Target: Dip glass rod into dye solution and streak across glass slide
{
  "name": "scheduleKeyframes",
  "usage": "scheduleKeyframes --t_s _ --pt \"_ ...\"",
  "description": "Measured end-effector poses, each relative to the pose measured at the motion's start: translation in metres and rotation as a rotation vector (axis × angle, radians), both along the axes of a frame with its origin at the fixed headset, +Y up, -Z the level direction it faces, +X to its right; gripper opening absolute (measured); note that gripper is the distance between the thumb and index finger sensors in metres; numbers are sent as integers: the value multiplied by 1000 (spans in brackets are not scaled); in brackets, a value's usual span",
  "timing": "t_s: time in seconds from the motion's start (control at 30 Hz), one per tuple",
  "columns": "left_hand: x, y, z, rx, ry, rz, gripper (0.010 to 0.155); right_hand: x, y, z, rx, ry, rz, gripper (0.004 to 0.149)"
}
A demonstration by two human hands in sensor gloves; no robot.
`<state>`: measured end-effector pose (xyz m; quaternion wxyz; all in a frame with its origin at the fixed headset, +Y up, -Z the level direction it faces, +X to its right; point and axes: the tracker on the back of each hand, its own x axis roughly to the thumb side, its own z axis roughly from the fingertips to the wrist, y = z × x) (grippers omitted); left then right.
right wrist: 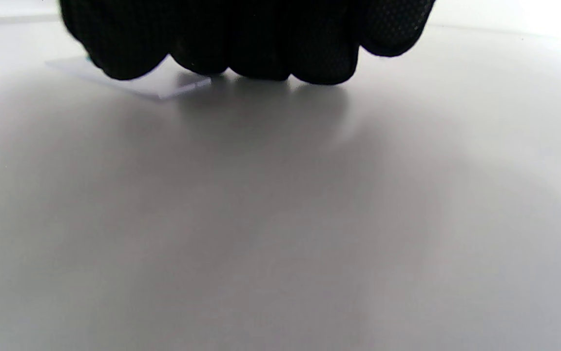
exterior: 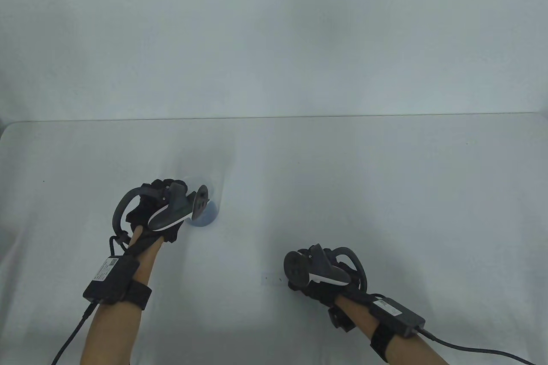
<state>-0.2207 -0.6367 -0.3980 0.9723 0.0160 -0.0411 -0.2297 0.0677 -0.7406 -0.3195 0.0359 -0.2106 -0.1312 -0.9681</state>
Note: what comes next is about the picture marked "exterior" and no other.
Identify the person's left hand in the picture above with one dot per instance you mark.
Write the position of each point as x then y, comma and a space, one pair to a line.
139, 216

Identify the person's right hand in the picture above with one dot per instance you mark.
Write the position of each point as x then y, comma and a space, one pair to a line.
319, 292

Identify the person's right fingers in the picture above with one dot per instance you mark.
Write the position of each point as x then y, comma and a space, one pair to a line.
296, 288

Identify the person's left fingers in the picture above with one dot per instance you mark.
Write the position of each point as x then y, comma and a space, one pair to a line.
166, 184

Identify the black box on left forearm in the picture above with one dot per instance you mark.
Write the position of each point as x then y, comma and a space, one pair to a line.
107, 279

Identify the person's right forearm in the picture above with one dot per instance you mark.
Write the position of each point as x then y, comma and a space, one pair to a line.
398, 348

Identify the person's left forearm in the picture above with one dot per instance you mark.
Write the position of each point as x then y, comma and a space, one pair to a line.
128, 279

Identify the black box on right forearm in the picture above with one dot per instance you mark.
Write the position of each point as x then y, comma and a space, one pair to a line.
398, 314

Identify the black and white left-hand controller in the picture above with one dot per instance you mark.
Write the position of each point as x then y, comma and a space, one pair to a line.
171, 213

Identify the black and white right-hand controller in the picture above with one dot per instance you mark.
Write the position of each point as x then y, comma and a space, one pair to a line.
319, 268

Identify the blue round bowl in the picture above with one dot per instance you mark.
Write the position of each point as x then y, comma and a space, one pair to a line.
209, 215

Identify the black right glove wrist module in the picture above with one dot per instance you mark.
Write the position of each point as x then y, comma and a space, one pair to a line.
341, 319

